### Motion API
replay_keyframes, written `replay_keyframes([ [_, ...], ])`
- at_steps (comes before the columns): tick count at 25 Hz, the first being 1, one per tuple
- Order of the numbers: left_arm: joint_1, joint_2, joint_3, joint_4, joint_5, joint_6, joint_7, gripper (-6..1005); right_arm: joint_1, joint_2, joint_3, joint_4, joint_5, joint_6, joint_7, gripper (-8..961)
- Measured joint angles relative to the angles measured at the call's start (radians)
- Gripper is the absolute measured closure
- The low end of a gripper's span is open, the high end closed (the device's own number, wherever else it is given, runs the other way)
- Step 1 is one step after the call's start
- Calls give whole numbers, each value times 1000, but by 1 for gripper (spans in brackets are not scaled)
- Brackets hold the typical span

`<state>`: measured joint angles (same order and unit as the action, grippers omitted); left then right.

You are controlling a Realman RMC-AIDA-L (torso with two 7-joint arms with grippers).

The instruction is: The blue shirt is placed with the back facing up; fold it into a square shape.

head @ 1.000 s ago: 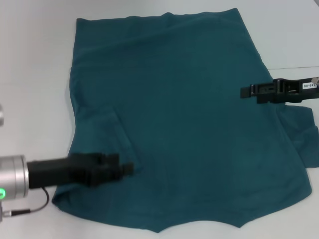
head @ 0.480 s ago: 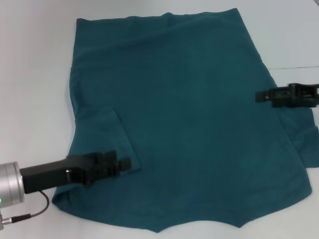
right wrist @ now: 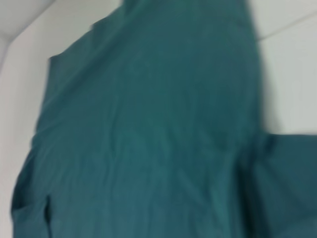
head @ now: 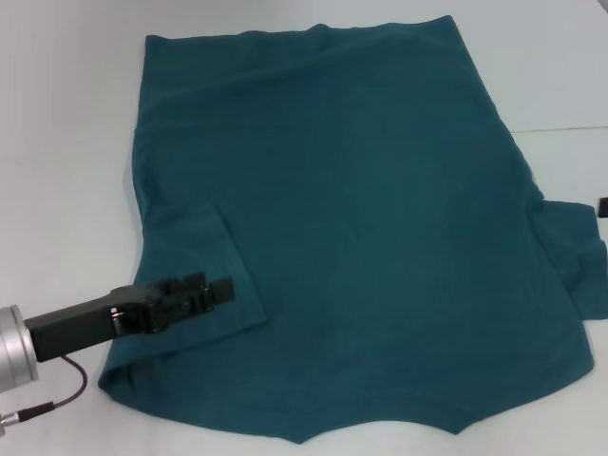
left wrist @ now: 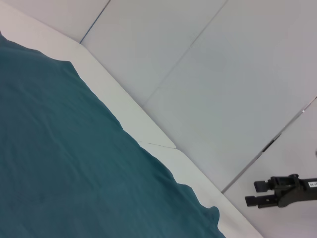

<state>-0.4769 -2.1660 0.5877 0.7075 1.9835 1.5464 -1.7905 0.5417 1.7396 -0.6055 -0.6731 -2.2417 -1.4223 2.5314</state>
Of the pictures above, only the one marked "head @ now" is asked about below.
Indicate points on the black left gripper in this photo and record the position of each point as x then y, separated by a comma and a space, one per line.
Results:
71, 328

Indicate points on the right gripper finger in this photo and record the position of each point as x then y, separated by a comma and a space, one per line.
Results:
603, 207

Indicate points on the teal blue t-shirt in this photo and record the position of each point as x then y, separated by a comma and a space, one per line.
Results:
356, 190

